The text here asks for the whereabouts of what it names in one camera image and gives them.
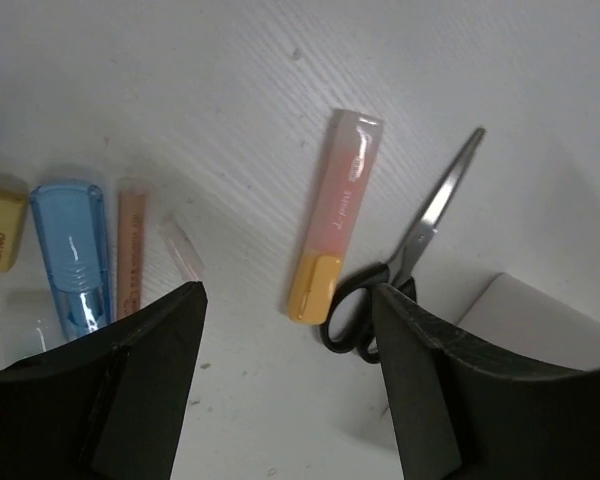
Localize orange yellow-capped highlighter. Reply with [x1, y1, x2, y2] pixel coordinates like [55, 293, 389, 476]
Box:
[288, 110, 384, 325]

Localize clear pen cap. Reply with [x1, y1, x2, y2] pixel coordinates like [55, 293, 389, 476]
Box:
[159, 214, 204, 282]

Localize black handled scissors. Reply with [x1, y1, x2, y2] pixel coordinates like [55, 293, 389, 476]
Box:
[319, 126, 486, 364]

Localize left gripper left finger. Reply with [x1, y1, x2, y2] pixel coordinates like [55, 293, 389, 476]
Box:
[0, 282, 207, 479]

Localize white six-slot organizer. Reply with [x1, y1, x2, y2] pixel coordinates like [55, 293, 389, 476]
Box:
[458, 274, 600, 370]

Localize yellow eraser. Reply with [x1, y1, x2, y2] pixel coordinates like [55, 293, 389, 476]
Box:
[0, 188, 28, 273]

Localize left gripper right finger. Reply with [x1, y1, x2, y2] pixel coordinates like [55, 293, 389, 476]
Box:
[371, 284, 600, 479]

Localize green highlighter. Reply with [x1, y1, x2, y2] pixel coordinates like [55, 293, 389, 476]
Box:
[0, 290, 66, 364]

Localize orange pen beside tape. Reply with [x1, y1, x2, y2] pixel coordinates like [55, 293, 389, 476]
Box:
[116, 177, 148, 320]

